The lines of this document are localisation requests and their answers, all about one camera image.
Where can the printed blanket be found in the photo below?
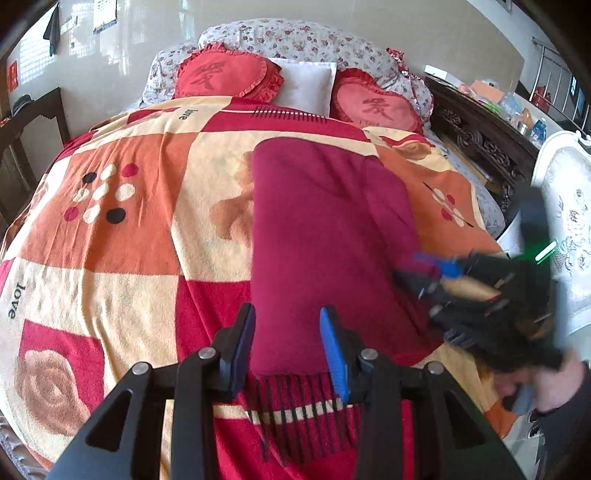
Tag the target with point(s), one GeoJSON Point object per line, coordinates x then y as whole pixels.
{"type": "Point", "coordinates": [138, 194]}

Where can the floral bed sheet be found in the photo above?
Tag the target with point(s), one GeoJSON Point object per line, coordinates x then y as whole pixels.
{"type": "Point", "coordinates": [466, 184]}

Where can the maroon sweater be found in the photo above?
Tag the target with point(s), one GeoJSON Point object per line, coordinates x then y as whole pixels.
{"type": "Point", "coordinates": [323, 240]}

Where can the blue label bottle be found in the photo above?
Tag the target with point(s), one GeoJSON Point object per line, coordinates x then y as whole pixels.
{"type": "Point", "coordinates": [539, 130]}

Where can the red wall paper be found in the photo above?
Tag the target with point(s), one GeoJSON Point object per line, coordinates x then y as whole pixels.
{"type": "Point", "coordinates": [13, 75]}

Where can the white ornate chair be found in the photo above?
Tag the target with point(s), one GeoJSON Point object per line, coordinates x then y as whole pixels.
{"type": "Point", "coordinates": [572, 184]}

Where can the dark carved wooden cabinet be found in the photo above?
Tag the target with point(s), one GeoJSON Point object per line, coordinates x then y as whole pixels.
{"type": "Point", "coordinates": [480, 138]}

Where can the dark hanging cloth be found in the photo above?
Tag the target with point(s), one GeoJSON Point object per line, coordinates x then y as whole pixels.
{"type": "Point", "coordinates": [52, 27]}

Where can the red heart cushion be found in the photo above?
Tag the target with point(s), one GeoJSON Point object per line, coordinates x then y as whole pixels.
{"type": "Point", "coordinates": [221, 74]}
{"type": "Point", "coordinates": [376, 108]}

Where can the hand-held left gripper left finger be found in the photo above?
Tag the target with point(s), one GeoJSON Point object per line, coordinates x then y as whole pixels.
{"type": "Point", "coordinates": [242, 350]}

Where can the person's dark clothing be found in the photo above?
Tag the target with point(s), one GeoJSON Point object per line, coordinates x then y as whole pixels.
{"type": "Point", "coordinates": [568, 443]}

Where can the floral pillows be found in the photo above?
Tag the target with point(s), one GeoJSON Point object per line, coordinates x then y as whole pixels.
{"type": "Point", "coordinates": [300, 34]}

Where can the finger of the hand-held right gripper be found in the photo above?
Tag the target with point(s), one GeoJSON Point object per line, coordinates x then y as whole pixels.
{"type": "Point", "coordinates": [455, 318]}
{"type": "Point", "coordinates": [445, 270]}

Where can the white pillow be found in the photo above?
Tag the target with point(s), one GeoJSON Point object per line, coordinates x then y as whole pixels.
{"type": "Point", "coordinates": [307, 85]}

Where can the black hat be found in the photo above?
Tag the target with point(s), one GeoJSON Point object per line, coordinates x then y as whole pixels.
{"type": "Point", "coordinates": [23, 105]}

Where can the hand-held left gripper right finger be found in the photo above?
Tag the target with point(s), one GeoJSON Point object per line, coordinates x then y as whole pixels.
{"type": "Point", "coordinates": [334, 350]}

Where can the red ruffled cloth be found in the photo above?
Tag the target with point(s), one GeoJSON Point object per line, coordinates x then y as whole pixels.
{"type": "Point", "coordinates": [398, 60]}

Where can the metal railing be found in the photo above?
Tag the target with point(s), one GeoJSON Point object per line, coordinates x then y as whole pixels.
{"type": "Point", "coordinates": [556, 74]}

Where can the orange paper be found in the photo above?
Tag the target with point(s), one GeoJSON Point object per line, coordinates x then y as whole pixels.
{"type": "Point", "coordinates": [487, 92]}

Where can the dark wooden console table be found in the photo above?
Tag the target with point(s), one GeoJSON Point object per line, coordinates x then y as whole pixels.
{"type": "Point", "coordinates": [32, 138]}

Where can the person's right forearm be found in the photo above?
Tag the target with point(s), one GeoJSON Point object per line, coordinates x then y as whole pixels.
{"type": "Point", "coordinates": [558, 385]}

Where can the grey lace cloth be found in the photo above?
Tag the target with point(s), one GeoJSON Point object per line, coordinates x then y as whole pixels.
{"type": "Point", "coordinates": [21, 452]}

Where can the wall calendar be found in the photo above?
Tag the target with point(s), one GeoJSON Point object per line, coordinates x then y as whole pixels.
{"type": "Point", "coordinates": [105, 16]}

